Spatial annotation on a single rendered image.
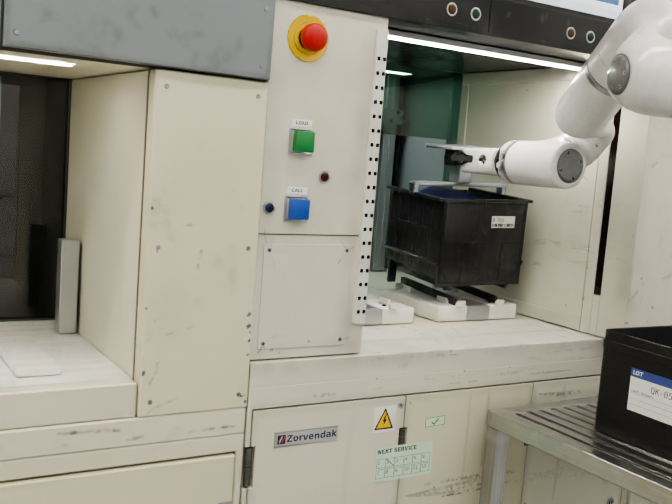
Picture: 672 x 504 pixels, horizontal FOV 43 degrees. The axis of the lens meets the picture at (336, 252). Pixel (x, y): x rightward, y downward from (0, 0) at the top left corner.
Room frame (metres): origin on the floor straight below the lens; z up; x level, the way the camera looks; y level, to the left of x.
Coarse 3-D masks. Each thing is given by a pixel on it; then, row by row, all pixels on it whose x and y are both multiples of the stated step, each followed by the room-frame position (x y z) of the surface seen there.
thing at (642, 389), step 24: (624, 336) 1.35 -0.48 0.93; (648, 336) 1.44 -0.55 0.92; (624, 360) 1.35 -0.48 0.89; (648, 360) 1.31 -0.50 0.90; (600, 384) 1.38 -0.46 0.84; (624, 384) 1.34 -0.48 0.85; (648, 384) 1.30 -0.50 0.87; (600, 408) 1.38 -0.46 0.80; (624, 408) 1.34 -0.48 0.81; (648, 408) 1.30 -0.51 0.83; (624, 432) 1.33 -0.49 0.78; (648, 432) 1.29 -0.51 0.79
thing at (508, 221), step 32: (416, 192) 1.73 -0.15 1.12; (480, 192) 1.90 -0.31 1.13; (416, 224) 1.74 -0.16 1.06; (448, 224) 1.67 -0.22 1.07; (480, 224) 1.71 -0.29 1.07; (512, 224) 1.75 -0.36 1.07; (416, 256) 1.73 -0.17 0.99; (448, 256) 1.68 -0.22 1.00; (480, 256) 1.72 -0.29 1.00; (512, 256) 1.76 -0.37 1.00; (416, 288) 1.82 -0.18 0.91; (448, 288) 1.69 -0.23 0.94
